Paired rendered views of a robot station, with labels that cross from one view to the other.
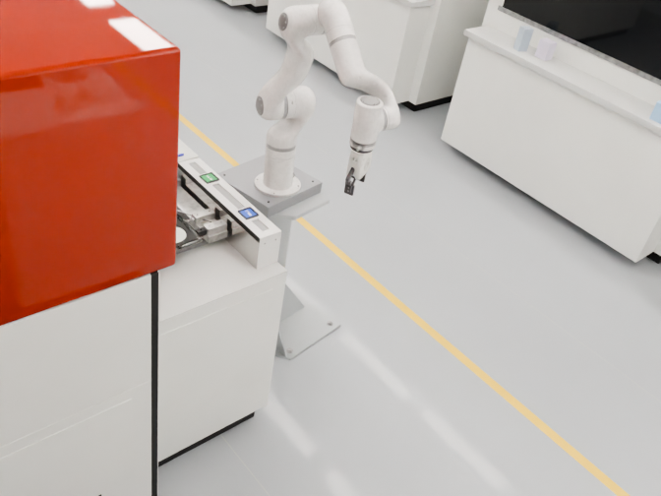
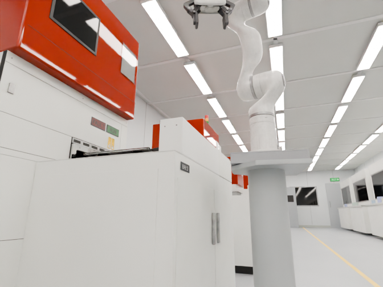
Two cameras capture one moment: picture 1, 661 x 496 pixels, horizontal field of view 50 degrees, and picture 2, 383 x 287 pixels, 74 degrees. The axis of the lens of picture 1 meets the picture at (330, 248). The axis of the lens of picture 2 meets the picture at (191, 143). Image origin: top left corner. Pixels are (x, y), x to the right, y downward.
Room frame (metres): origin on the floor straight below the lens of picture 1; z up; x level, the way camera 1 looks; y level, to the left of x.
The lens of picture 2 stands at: (1.69, -0.63, 0.61)
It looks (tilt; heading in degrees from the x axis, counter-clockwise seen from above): 16 degrees up; 66
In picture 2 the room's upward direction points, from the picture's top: straight up
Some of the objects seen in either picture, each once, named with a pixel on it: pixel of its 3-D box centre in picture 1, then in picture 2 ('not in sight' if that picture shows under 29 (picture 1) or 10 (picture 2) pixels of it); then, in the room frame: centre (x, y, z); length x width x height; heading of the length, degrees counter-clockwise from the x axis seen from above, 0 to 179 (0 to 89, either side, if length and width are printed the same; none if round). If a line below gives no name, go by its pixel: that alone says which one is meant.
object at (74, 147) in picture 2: not in sight; (101, 161); (1.78, 0.84, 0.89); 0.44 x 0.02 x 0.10; 46
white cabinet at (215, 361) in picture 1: (146, 306); (155, 256); (2.07, 0.69, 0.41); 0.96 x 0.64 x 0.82; 46
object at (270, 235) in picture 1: (226, 211); (195, 152); (2.16, 0.41, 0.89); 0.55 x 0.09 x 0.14; 46
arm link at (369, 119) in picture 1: (368, 118); not in sight; (2.00, -0.04, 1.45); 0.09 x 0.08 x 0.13; 124
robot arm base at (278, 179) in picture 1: (278, 164); (263, 137); (2.44, 0.27, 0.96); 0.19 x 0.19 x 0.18
